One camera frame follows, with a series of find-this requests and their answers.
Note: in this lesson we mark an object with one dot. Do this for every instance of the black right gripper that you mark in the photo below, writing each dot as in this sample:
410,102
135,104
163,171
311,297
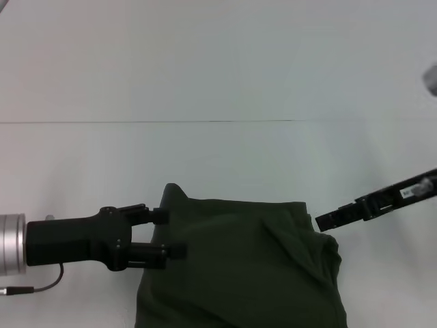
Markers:
399,196

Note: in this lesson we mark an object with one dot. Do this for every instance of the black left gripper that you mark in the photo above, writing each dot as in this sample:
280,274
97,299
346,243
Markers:
78,239

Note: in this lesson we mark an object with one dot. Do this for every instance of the dark green shirt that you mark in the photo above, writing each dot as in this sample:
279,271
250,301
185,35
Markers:
246,266

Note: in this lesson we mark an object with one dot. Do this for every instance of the silver left gripper knob fitting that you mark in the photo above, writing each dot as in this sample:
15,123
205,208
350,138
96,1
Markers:
50,217

